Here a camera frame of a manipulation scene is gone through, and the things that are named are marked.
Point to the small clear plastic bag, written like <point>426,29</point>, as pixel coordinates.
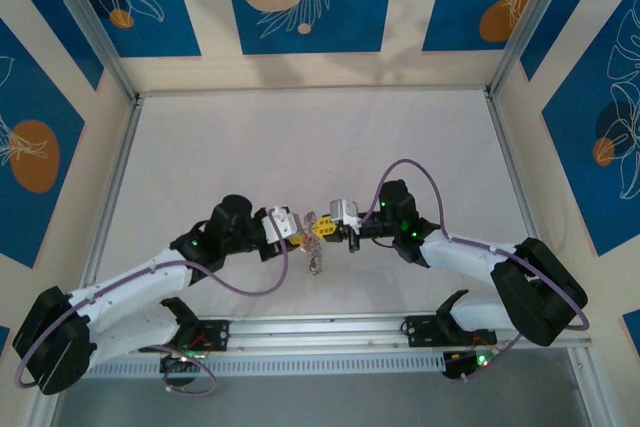
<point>315,267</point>

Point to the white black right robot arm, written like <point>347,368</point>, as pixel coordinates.
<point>465,257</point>

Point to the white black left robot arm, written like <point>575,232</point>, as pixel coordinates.
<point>135,279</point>

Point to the left controller board green light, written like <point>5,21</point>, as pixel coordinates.
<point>182,361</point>

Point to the controller board green light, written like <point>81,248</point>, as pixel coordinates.
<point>470,362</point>
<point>182,361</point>

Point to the right controller board green light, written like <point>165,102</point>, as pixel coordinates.
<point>470,362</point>

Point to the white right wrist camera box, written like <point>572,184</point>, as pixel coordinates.
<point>342,211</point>

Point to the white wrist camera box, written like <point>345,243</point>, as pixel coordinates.
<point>280,223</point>
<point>342,211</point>

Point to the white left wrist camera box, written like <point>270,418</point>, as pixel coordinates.
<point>280,223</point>

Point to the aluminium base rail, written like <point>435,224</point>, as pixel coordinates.
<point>320,329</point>

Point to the aluminium table side rail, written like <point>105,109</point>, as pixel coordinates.
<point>120,162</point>
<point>515,172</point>

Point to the aluminium frame post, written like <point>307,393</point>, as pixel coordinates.
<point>530,12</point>
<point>90,22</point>

